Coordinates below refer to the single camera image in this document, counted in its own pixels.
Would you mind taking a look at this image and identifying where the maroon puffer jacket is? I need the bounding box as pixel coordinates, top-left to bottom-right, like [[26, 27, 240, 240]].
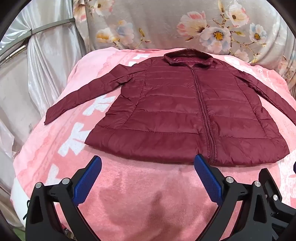
[[44, 49, 296, 167]]

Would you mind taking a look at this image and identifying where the white satin curtain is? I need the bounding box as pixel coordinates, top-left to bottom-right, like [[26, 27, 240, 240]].
[[0, 0, 88, 232]]

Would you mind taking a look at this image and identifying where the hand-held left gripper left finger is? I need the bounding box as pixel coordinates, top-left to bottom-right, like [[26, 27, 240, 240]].
[[25, 155, 102, 241]]

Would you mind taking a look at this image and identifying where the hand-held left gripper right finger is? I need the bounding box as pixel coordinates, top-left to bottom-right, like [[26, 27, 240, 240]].
[[194, 153, 271, 241]]

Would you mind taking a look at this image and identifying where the pink printed blanket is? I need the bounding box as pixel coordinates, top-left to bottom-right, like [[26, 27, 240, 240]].
[[10, 46, 296, 241]]

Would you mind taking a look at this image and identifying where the thin black cord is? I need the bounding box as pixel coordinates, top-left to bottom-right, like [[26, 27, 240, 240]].
[[23, 200, 31, 220]]

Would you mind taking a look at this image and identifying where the grey metal rod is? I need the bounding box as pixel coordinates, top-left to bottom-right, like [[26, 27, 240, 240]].
[[0, 20, 77, 62]]

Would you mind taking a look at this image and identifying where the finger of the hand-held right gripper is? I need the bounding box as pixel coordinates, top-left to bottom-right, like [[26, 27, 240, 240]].
[[259, 168, 295, 232]]

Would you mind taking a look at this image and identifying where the grey floral cloth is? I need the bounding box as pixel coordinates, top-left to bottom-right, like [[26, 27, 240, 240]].
[[73, 0, 296, 98]]

